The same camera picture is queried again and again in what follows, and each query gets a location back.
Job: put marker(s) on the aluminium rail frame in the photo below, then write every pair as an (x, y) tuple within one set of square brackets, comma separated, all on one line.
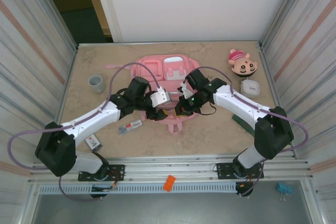
[(170, 167)]

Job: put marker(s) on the orange plastic block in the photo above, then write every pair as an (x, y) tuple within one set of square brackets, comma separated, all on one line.
[(169, 182)]

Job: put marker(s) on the pink backpack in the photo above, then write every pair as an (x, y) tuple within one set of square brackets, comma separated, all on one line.
[(160, 69)]

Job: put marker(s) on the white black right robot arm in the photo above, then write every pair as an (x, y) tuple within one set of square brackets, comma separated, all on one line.
[(236, 100)]

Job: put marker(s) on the dark green book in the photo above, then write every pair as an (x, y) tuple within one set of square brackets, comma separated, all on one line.
[(242, 124)]

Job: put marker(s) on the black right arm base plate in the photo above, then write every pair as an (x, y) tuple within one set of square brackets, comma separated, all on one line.
[(223, 169)]

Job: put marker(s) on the small grey red packet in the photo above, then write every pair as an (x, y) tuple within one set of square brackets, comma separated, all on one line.
[(130, 126)]

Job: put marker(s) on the grey cup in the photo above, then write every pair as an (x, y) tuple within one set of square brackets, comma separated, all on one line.
[(96, 83)]

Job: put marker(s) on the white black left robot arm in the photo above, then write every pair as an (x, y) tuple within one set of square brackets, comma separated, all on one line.
[(89, 123)]

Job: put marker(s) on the plush doll with pink hat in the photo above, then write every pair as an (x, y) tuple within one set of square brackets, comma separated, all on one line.
[(244, 66)]

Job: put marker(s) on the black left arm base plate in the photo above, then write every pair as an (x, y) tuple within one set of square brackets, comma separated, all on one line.
[(118, 169)]

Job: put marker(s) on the white square box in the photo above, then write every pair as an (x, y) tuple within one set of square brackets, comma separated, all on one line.
[(250, 88)]

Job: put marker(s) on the blue binder clip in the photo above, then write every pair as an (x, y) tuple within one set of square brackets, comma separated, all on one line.
[(284, 188)]

